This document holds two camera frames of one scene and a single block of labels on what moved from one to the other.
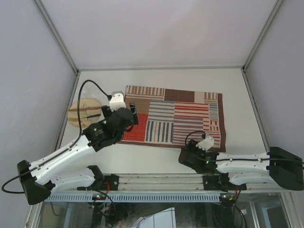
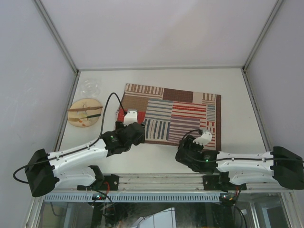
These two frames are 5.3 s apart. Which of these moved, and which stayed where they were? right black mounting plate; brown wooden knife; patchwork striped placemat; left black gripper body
Moved: left black gripper body
Stayed: brown wooden knife; right black mounting plate; patchwork striped placemat
